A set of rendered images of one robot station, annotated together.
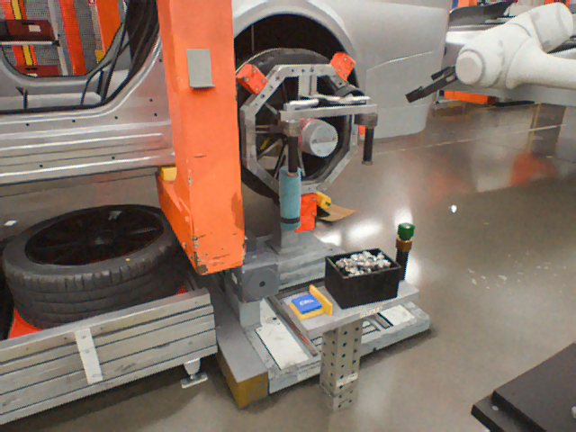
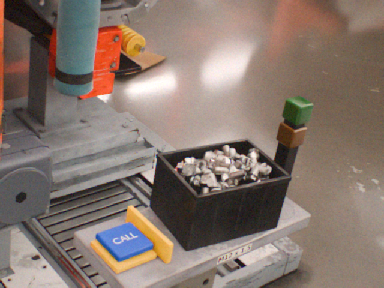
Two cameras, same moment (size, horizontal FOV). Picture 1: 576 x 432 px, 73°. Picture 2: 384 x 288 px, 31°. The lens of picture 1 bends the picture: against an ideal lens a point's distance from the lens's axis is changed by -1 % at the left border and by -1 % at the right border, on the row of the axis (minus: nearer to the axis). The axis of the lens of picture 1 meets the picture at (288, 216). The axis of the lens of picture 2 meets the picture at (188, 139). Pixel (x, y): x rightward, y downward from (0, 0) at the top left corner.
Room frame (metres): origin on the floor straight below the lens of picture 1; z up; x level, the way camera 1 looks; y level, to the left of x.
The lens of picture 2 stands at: (0.11, 0.14, 1.19)
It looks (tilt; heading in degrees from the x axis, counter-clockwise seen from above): 30 degrees down; 343
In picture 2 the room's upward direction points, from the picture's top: 10 degrees clockwise
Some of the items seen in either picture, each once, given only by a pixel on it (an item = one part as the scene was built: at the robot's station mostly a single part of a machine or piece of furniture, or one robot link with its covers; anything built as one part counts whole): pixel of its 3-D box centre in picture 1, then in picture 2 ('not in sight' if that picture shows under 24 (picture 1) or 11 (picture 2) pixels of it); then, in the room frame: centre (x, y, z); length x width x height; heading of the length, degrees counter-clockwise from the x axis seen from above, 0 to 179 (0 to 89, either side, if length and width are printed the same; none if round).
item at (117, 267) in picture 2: (306, 308); (123, 249); (0.98, -0.06, 0.45); 0.08 x 0.08 x 0.01; 27
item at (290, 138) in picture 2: (403, 243); (291, 133); (1.14, -0.38, 0.59); 0.04 x 0.04 x 0.04; 27
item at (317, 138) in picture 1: (310, 135); not in sight; (1.60, -0.10, 0.85); 0.21 x 0.14 x 0.14; 27
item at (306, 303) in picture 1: (306, 304); (124, 243); (0.98, -0.06, 0.47); 0.07 x 0.07 x 0.02; 27
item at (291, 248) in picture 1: (285, 229); (53, 88); (1.82, 0.01, 0.32); 0.40 x 0.30 x 0.28; 117
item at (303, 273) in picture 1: (285, 260); (49, 147); (1.82, 0.01, 0.13); 0.50 x 0.36 x 0.10; 117
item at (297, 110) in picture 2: (405, 229); (297, 110); (1.14, -0.38, 0.64); 0.04 x 0.04 x 0.04; 27
